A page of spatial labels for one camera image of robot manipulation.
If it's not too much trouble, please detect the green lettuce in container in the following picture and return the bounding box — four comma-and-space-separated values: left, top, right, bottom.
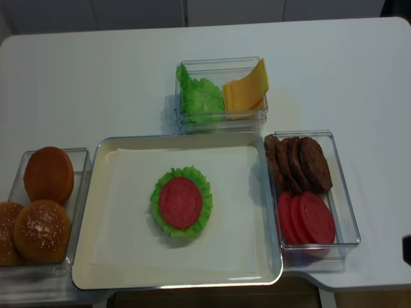
177, 64, 225, 124

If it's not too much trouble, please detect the white paper tray liner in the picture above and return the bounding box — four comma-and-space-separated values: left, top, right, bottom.
92, 146, 259, 272

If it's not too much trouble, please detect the plain bun bottom half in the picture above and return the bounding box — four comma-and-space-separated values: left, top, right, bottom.
24, 146, 74, 206

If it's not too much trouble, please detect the yellow cheese slices stack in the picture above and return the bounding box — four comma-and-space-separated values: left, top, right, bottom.
222, 58, 269, 119

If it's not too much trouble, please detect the green lettuce leaf on tray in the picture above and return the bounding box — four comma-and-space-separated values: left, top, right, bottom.
150, 166, 213, 238

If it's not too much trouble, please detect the left sesame bun top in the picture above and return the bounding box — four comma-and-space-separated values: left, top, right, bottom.
0, 202, 23, 266

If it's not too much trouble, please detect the red tomato slice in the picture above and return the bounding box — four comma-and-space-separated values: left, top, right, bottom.
159, 176, 203, 229

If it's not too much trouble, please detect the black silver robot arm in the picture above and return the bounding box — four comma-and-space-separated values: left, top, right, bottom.
402, 235, 411, 266

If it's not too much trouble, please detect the red tomato slices stack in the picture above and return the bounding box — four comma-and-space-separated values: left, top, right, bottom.
277, 191, 336, 245

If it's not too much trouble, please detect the right sesame bun top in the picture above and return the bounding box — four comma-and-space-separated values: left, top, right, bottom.
13, 200, 71, 264

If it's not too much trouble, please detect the clear lettuce cheese container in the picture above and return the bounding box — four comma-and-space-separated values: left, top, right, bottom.
174, 57, 268, 134

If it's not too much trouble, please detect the brown meat patties stack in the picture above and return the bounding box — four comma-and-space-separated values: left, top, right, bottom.
264, 134, 333, 195

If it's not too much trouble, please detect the white serving tray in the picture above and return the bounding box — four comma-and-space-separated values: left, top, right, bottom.
72, 132, 283, 290

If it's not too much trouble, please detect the sesame bun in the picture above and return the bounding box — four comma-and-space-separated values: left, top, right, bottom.
13, 200, 71, 264
0, 202, 23, 266

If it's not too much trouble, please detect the clear plastic bun container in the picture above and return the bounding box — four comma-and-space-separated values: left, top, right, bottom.
1, 146, 92, 278

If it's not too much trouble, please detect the clear patty tomato container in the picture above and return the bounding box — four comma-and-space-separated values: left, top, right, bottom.
269, 131, 361, 262

